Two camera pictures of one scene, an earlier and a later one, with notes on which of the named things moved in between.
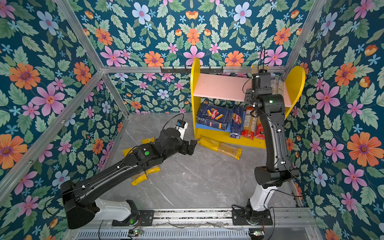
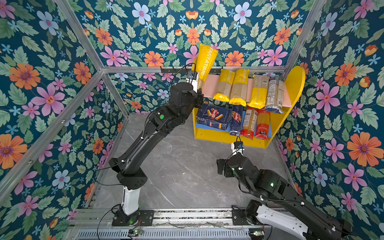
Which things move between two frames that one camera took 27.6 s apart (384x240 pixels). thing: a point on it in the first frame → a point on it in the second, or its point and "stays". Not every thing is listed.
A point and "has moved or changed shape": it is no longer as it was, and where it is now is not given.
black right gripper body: [250, 97] → [228, 172]
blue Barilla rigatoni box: [213, 116] stays
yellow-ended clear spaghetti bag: [255, 69] has moved or changed shape
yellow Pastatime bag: [226, 149] → [239, 90]
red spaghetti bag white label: [250, 124] stays
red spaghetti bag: [260, 130] stays
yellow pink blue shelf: [218, 109] stays
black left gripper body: [182, 145] → [196, 98]
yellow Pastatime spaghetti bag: [155, 169] → [224, 85]
